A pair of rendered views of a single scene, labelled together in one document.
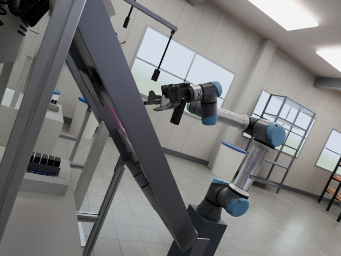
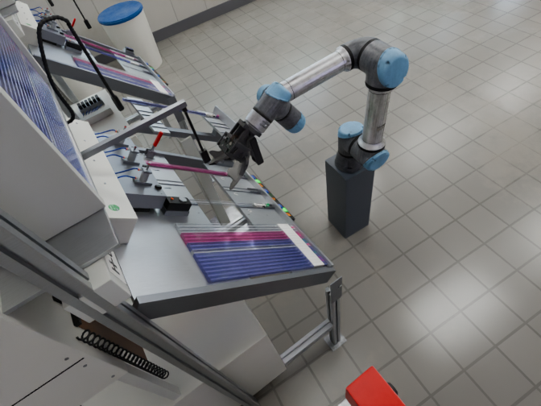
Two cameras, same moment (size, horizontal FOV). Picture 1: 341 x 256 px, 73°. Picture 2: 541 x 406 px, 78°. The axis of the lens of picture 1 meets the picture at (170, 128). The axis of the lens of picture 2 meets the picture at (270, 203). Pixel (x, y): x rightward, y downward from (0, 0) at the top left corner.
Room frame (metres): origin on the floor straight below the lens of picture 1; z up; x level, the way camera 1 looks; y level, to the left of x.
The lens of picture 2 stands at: (0.16, -0.13, 1.83)
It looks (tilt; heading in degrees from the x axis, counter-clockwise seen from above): 51 degrees down; 8
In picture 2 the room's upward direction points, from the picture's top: 15 degrees counter-clockwise
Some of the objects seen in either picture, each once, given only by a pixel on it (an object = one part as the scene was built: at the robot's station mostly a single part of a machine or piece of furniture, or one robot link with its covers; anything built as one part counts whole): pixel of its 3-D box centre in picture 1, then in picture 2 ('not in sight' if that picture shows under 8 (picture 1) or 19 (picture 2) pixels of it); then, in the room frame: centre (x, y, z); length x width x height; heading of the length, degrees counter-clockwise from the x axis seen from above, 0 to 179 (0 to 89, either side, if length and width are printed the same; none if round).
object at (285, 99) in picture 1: (274, 145); not in sight; (5.75, -2.52, 1.10); 1.15 x 0.48 x 2.19; 116
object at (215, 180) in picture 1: (219, 190); (351, 138); (1.35, -0.41, 0.72); 0.13 x 0.12 x 0.14; 25
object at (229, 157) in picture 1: (227, 161); not in sight; (5.16, -1.47, 0.36); 0.62 x 0.59 x 0.72; 26
